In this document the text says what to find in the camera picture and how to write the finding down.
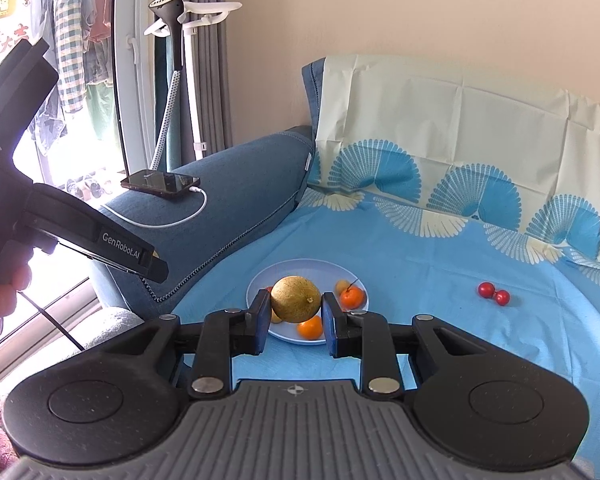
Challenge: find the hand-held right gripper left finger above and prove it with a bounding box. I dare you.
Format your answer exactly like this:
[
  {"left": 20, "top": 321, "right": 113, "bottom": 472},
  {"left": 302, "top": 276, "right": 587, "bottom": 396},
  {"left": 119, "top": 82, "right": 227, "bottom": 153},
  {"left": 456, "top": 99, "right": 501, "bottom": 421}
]
[{"left": 130, "top": 292, "right": 273, "bottom": 401}]

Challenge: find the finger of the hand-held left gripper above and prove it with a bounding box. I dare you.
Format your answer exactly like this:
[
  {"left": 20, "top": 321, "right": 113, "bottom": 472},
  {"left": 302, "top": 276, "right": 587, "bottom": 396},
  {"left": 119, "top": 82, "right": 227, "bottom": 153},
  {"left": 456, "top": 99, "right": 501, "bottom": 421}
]
[{"left": 29, "top": 226, "right": 170, "bottom": 283}]

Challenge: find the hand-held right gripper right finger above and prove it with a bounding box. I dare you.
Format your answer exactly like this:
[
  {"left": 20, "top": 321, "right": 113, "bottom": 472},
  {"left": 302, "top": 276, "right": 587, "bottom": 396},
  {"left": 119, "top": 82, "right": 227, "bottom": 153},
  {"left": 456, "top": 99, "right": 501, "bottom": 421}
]
[{"left": 321, "top": 291, "right": 487, "bottom": 401}]

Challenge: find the small orange with stem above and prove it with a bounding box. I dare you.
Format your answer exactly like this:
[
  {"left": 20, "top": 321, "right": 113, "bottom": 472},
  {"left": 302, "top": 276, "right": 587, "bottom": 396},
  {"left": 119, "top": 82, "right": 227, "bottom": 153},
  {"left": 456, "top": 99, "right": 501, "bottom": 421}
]
[{"left": 339, "top": 278, "right": 366, "bottom": 311}]

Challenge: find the yellow-brown pear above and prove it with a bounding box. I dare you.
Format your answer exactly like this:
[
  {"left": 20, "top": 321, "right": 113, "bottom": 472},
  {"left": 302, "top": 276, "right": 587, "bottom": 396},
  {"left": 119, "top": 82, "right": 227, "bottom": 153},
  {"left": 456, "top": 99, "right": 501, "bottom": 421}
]
[{"left": 270, "top": 276, "right": 322, "bottom": 324}]

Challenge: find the light blue plate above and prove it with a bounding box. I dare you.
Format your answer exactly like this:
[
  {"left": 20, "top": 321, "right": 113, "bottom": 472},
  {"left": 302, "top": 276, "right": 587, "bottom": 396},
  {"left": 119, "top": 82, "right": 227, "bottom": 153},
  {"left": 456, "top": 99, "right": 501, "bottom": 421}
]
[{"left": 246, "top": 258, "right": 370, "bottom": 346}]

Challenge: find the person's left hand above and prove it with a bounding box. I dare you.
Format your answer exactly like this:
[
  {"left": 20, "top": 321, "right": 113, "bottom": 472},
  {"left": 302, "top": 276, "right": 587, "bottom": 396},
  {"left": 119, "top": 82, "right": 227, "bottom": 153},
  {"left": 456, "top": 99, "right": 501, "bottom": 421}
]
[{"left": 0, "top": 265, "right": 34, "bottom": 367}]

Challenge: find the blue denim garment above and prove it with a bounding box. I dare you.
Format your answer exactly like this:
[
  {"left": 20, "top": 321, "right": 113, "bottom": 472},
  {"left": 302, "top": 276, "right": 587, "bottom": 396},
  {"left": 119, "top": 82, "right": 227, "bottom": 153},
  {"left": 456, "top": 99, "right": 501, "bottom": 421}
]
[{"left": 28, "top": 0, "right": 67, "bottom": 157}]

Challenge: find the white fluffy cushion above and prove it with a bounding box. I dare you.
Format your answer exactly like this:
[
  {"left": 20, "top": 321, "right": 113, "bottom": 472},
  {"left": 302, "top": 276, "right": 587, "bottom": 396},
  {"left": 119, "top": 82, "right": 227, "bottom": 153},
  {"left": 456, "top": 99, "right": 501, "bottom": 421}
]
[{"left": 0, "top": 307, "right": 147, "bottom": 391}]

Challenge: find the black smartphone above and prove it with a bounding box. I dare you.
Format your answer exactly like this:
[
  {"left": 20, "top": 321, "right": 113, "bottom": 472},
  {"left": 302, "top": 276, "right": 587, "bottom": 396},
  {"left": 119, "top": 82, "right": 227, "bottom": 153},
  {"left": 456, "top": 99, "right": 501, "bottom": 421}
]
[{"left": 120, "top": 169, "right": 201, "bottom": 201}]

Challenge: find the green garment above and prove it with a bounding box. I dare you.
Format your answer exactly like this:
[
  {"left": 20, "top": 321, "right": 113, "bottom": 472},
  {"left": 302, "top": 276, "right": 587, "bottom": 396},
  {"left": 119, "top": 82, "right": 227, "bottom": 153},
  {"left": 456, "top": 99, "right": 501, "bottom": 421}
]
[{"left": 84, "top": 82, "right": 115, "bottom": 142}]

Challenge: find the row of shoes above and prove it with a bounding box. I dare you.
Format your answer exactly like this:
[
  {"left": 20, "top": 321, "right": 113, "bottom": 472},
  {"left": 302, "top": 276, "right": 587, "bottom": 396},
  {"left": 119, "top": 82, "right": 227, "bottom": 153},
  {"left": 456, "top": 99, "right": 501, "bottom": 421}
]
[{"left": 64, "top": 174, "right": 115, "bottom": 202}]

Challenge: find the plaid shirt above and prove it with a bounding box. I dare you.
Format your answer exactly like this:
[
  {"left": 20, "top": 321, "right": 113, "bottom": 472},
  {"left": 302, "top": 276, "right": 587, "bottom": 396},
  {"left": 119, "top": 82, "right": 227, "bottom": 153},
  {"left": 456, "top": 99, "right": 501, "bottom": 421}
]
[{"left": 51, "top": 0, "right": 89, "bottom": 107}]

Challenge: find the blue denim sofa armrest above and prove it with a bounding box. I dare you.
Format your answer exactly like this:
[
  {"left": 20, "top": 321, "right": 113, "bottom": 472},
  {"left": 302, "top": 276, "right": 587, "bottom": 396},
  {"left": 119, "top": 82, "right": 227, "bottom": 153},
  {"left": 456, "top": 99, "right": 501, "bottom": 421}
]
[{"left": 87, "top": 125, "right": 317, "bottom": 312}]

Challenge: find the pink garment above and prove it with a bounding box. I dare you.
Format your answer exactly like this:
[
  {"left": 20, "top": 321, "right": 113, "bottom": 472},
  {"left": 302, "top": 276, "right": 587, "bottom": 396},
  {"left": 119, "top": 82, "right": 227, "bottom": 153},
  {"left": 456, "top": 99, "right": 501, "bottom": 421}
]
[{"left": 86, "top": 0, "right": 117, "bottom": 45}]

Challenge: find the blue fan-print bed sheet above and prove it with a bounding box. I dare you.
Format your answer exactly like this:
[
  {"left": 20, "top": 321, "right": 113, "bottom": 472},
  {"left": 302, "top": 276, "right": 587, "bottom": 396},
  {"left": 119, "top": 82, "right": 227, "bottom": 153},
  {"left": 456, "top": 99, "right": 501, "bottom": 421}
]
[{"left": 172, "top": 52, "right": 600, "bottom": 480}]

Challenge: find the white steamer stand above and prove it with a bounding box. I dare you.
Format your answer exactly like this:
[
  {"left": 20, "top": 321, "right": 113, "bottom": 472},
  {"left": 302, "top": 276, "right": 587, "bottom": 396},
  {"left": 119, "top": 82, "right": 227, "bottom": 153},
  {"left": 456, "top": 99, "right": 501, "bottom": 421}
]
[{"left": 144, "top": 1, "right": 244, "bottom": 162}]

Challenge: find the grey curtain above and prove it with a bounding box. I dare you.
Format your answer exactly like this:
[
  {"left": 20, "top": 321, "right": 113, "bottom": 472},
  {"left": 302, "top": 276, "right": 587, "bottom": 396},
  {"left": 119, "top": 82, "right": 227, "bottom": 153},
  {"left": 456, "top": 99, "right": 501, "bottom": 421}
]
[{"left": 152, "top": 0, "right": 237, "bottom": 172}]

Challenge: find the white charging cable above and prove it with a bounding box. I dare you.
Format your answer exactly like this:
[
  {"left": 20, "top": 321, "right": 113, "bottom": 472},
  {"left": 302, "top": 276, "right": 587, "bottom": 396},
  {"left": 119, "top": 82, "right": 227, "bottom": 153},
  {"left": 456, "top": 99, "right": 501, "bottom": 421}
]
[{"left": 102, "top": 186, "right": 209, "bottom": 230}]

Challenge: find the black cable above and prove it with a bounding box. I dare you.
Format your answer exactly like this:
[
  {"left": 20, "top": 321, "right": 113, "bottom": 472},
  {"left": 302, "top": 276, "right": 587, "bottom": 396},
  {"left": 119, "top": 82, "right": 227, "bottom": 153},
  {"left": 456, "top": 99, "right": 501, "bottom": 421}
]
[{"left": 21, "top": 291, "right": 87, "bottom": 352}]

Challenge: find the white door frame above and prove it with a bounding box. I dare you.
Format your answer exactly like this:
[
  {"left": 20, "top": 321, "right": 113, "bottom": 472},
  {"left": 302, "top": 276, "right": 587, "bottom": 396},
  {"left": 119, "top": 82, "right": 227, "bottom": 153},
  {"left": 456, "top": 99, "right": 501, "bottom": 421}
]
[{"left": 111, "top": 0, "right": 157, "bottom": 183}]

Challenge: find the garment steamer head with hose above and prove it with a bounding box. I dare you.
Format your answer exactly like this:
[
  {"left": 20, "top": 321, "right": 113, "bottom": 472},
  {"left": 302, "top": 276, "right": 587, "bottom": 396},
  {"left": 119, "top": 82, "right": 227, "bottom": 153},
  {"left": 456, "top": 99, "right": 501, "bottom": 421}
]
[{"left": 148, "top": 0, "right": 187, "bottom": 172}]

